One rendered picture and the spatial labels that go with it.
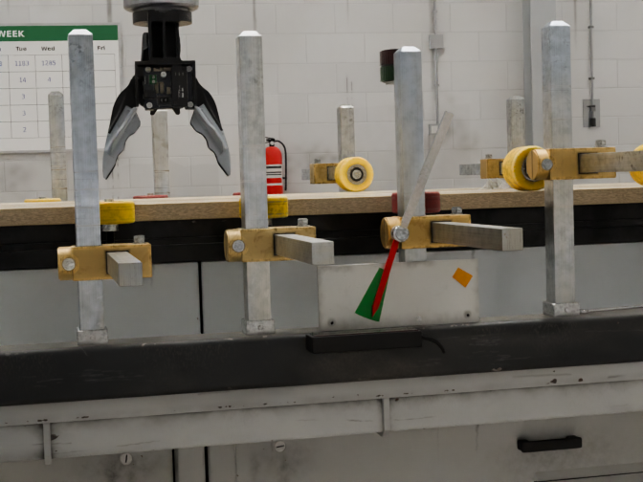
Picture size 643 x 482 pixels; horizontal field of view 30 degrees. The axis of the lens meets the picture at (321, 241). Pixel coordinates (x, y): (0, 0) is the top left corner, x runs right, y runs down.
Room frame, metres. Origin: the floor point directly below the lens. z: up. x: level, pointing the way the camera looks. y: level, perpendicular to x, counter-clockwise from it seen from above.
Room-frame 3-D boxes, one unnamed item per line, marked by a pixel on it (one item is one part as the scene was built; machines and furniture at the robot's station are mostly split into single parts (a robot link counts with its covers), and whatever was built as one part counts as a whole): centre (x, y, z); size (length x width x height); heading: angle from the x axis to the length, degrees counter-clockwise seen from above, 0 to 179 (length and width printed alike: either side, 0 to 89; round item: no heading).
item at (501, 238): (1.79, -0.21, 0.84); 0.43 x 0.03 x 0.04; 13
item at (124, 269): (1.72, 0.29, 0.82); 0.44 x 0.03 x 0.04; 13
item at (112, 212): (1.91, 0.34, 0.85); 0.08 x 0.08 x 0.11
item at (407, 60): (1.88, -0.14, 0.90); 0.04 x 0.04 x 0.48; 13
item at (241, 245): (1.83, 0.08, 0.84); 0.14 x 0.06 x 0.05; 103
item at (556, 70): (1.94, -0.39, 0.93); 0.04 x 0.04 x 0.48; 13
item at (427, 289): (1.85, -0.12, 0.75); 0.26 x 0.01 x 0.10; 103
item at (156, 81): (1.45, 0.18, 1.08); 0.09 x 0.08 x 0.12; 9
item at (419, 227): (1.89, -0.16, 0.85); 0.14 x 0.06 x 0.05; 103
